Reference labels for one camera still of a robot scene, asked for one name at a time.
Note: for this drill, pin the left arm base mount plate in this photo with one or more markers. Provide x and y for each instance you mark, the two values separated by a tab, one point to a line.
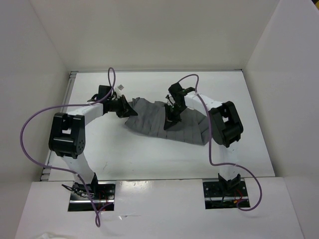
103	198

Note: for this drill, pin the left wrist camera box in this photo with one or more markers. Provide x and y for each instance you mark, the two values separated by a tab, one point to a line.
119	89

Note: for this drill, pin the grey pleated skirt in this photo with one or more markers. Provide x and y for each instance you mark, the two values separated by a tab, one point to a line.
192	129

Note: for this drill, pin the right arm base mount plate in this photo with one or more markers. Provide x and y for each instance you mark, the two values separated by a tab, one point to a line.
216	198

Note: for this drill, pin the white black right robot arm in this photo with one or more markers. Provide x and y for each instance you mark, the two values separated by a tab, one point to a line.
225	128

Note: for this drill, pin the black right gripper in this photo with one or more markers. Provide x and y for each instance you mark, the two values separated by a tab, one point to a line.
170	119

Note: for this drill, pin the white cloth at bottom edge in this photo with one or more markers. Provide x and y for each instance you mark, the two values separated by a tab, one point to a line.
48	235

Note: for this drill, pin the aluminium table edge rail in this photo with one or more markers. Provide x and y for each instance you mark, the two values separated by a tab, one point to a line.
64	132

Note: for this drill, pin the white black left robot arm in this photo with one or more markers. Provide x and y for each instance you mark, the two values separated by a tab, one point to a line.
93	109

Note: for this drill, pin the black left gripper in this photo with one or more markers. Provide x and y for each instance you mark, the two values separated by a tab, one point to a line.
126	110

